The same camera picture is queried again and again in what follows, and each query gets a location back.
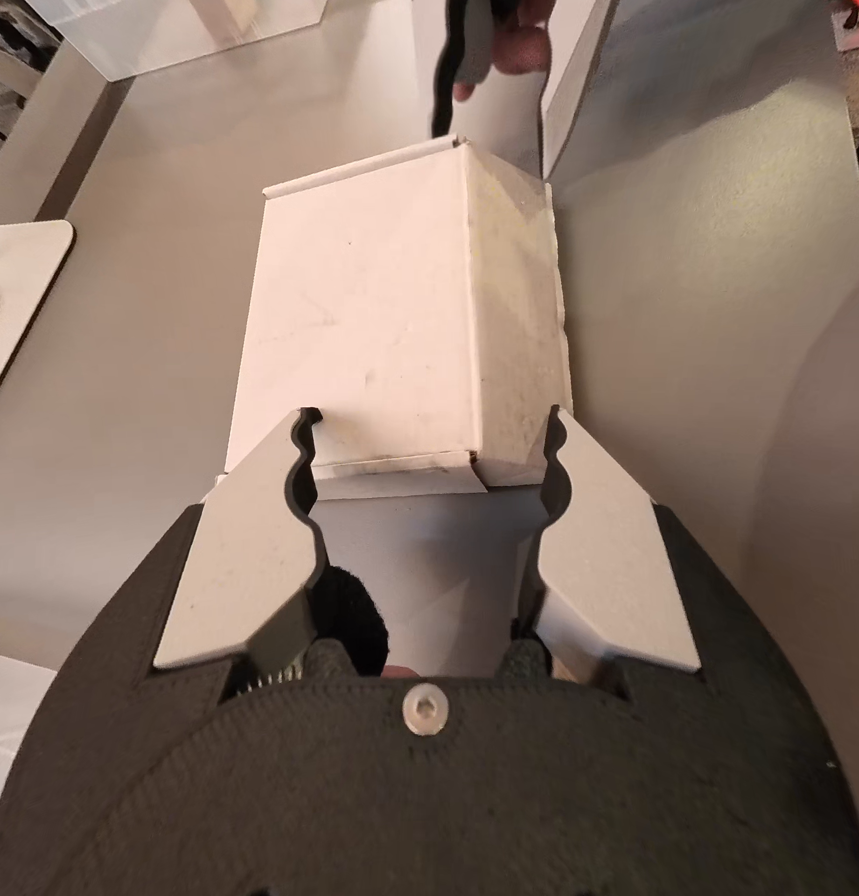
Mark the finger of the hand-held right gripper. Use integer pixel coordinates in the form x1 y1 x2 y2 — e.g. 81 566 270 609
429 0 474 141
540 0 621 182

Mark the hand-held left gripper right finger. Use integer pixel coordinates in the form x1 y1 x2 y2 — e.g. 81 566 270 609
520 404 702 685

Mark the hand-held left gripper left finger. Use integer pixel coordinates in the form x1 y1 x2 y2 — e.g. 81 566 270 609
153 408 330 671

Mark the white cardboard box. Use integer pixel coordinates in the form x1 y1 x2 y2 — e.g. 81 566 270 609
202 136 576 505

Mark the person's right hand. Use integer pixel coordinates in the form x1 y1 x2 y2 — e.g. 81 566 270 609
452 0 552 102

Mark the clear plastic container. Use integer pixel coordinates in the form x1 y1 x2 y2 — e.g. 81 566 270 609
23 0 327 81

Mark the clear plastic bin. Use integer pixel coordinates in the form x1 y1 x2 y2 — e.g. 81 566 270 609
0 650 59 792

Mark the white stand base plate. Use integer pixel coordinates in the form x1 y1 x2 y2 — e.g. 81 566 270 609
0 220 77 421

